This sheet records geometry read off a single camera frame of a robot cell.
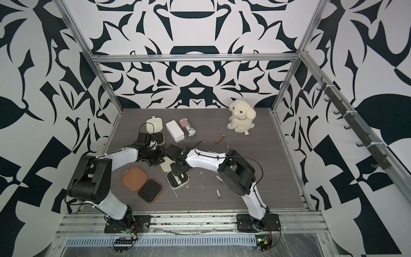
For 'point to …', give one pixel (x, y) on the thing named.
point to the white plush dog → (241, 116)
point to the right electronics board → (263, 242)
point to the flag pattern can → (187, 127)
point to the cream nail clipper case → (170, 179)
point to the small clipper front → (219, 195)
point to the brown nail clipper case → (148, 189)
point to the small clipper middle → (220, 179)
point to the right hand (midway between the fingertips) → (177, 167)
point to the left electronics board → (123, 244)
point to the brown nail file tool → (220, 138)
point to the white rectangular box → (175, 130)
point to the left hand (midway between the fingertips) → (167, 153)
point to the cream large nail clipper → (177, 179)
